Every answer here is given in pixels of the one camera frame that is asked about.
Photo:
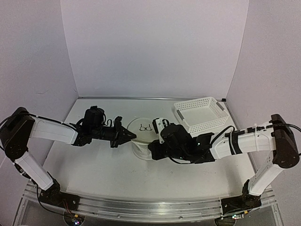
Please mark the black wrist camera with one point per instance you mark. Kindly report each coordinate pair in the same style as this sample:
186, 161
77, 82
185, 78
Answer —
118, 122
159, 124

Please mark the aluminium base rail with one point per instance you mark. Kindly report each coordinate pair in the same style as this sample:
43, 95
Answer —
148, 211

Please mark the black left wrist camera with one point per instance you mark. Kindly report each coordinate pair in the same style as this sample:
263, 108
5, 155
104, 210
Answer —
118, 122

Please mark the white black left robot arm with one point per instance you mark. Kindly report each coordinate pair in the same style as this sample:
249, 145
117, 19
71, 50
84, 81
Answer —
23, 130

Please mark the white mesh laundry bag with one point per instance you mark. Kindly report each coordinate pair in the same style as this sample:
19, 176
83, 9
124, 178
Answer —
145, 134

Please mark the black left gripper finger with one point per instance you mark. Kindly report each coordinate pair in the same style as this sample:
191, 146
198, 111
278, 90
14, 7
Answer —
117, 143
124, 134

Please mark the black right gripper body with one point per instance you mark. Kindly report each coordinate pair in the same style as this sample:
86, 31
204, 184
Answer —
176, 154

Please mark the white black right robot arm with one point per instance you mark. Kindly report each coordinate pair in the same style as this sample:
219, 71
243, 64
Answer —
276, 137

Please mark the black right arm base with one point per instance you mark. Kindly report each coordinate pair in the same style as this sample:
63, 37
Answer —
242, 202

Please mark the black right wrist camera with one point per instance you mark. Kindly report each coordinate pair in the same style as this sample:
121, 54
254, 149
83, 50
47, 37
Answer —
159, 124

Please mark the white plastic perforated basket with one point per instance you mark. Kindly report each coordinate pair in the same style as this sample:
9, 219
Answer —
199, 115

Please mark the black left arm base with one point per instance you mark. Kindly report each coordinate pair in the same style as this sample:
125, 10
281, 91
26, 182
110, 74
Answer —
55, 197

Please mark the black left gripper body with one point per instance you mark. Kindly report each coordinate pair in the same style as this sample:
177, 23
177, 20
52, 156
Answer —
106, 133

